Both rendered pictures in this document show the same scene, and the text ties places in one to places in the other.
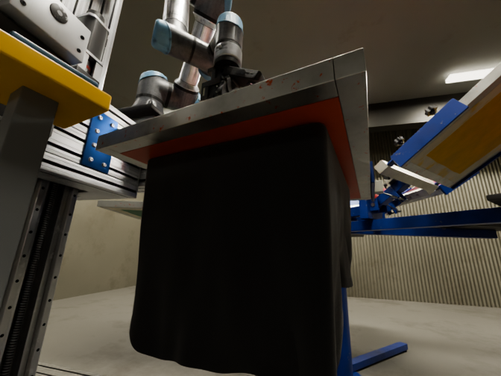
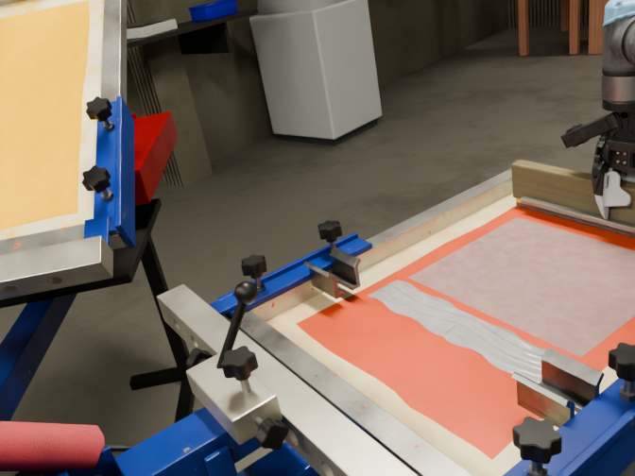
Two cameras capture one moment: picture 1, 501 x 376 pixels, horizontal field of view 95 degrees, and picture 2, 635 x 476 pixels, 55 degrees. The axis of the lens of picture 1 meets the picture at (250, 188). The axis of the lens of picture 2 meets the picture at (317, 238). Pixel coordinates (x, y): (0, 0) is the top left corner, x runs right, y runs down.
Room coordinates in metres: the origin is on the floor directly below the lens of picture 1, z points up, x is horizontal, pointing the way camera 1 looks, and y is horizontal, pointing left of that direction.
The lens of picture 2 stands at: (1.59, 0.11, 1.51)
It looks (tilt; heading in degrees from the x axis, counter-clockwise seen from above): 25 degrees down; 212
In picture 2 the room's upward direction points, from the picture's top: 11 degrees counter-clockwise
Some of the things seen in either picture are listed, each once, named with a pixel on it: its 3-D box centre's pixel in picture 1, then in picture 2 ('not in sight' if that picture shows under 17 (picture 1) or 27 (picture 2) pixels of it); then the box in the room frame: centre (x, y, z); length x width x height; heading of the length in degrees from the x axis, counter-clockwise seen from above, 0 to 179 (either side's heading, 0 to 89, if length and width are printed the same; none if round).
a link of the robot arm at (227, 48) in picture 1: (227, 59); (627, 85); (0.50, 0.07, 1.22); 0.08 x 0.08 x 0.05
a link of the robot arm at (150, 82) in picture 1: (153, 89); not in sight; (0.89, 0.45, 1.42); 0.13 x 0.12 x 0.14; 121
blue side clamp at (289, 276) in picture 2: (365, 184); (300, 283); (0.81, -0.42, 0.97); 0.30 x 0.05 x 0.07; 152
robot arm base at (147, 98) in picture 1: (148, 111); not in sight; (0.89, 0.46, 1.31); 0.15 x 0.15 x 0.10
